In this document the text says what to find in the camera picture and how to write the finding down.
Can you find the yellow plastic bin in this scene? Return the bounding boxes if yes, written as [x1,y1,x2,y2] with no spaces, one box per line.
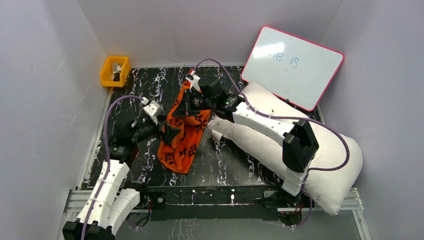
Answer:
[99,56,131,88]

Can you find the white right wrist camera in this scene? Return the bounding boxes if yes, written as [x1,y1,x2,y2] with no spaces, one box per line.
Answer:
[185,71,201,93]

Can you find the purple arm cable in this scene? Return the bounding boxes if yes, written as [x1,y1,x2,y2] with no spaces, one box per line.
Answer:
[190,58,351,229]
[79,95,150,240]

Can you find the pink framed whiteboard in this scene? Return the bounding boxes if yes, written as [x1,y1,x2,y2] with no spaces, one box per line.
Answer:
[240,25,345,112]

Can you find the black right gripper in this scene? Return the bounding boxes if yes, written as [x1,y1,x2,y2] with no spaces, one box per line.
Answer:
[172,88,216,117]

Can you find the white clips in bin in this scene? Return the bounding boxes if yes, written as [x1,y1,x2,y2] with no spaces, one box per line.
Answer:
[112,62,122,82]

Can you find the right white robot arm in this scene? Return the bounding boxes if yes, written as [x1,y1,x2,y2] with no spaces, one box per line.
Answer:
[171,80,319,207]

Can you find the white pillow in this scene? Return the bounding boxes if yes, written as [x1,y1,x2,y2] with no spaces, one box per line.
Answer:
[207,82,363,216]

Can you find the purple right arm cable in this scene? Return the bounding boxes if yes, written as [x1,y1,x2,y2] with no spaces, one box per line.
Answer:
[190,58,351,229]

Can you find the orange patterned pillowcase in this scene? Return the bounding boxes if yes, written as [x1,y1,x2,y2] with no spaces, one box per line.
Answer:
[157,80,211,174]

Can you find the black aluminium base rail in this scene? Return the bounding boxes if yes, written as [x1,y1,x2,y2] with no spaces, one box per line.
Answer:
[59,180,374,240]

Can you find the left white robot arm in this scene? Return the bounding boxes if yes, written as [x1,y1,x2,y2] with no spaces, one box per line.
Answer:
[62,117,180,240]

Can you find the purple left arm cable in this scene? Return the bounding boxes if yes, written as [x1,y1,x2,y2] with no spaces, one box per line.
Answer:
[79,95,150,240]

